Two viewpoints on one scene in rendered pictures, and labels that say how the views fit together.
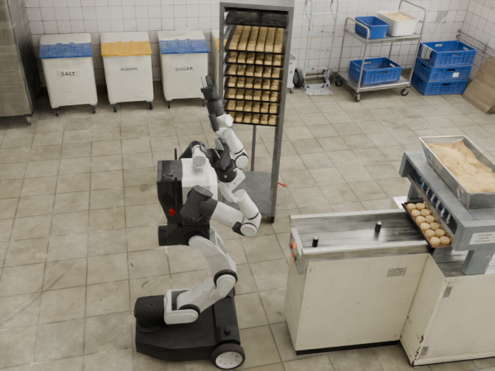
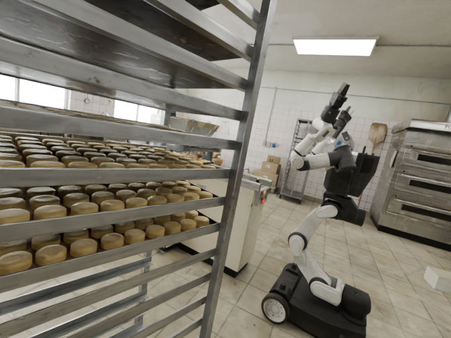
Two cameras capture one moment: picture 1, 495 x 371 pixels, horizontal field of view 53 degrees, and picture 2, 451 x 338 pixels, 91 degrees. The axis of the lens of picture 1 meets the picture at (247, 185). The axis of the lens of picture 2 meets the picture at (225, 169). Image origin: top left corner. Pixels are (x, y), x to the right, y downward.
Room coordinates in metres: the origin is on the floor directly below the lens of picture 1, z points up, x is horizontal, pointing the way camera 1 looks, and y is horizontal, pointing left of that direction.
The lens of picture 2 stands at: (3.82, 0.63, 1.27)
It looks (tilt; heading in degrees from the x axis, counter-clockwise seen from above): 9 degrees down; 219
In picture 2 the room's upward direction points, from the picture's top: 10 degrees clockwise
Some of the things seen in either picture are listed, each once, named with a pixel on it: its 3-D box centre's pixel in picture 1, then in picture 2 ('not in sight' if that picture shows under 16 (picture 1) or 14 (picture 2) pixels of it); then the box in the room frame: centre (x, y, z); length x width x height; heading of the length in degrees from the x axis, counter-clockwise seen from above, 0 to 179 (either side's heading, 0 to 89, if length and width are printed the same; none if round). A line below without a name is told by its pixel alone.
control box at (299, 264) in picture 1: (297, 250); (262, 196); (2.10, -0.30, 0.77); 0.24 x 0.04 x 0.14; 10
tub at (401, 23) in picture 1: (395, 23); not in sight; (6.29, -1.76, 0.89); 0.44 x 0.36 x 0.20; 24
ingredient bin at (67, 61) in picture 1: (71, 74); not in sight; (5.34, 2.10, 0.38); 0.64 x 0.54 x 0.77; 18
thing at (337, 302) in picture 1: (348, 285); (221, 216); (2.16, -0.66, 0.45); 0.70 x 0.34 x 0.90; 100
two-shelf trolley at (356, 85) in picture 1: (378, 50); not in sight; (6.23, -1.60, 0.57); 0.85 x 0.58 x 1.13; 112
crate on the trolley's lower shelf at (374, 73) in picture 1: (374, 71); not in sight; (6.22, -1.59, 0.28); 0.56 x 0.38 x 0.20; 113
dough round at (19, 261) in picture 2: not in sight; (14, 262); (3.76, 0.12, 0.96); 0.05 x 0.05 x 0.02
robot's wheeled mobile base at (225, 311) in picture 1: (185, 315); (319, 294); (2.08, 0.34, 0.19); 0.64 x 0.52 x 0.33; 99
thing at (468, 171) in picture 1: (464, 168); not in sight; (2.25, -1.15, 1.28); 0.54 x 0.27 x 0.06; 10
